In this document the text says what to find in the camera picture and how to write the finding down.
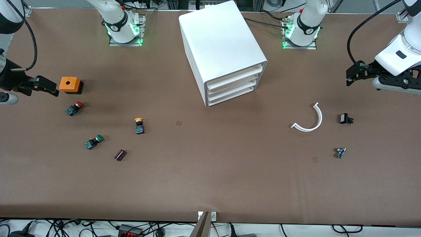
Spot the green mushroom push button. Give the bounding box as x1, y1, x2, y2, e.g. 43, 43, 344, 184
85, 134, 105, 150

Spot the black cable on table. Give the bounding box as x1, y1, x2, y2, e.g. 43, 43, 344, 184
242, 10, 292, 30

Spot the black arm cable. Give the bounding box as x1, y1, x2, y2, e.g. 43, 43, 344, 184
6, 0, 37, 71
347, 0, 404, 66

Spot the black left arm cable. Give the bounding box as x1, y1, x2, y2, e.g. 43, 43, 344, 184
347, 0, 404, 66

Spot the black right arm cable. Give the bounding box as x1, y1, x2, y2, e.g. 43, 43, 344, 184
6, 0, 37, 71

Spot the white curved plastic strip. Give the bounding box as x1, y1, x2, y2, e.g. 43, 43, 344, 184
291, 102, 323, 132

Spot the red mushroom push button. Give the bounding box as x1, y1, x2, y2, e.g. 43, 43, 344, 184
65, 101, 85, 117

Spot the white plate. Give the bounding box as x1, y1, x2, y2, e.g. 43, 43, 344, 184
206, 64, 264, 89

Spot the orange button box black base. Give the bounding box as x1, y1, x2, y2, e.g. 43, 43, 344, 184
59, 76, 84, 95

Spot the black looped cable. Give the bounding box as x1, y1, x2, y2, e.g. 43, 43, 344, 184
331, 224, 363, 234

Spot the white metal bracket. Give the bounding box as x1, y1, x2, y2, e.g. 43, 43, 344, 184
197, 211, 218, 222

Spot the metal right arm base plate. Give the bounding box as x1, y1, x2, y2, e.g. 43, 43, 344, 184
108, 14, 146, 47

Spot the brown wooden post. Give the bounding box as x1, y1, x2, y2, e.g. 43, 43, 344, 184
190, 211, 211, 237

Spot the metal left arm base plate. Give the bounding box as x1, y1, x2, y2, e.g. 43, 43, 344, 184
282, 16, 317, 50

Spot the black red power strip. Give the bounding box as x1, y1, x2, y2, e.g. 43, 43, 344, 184
118, 224, 144, 237

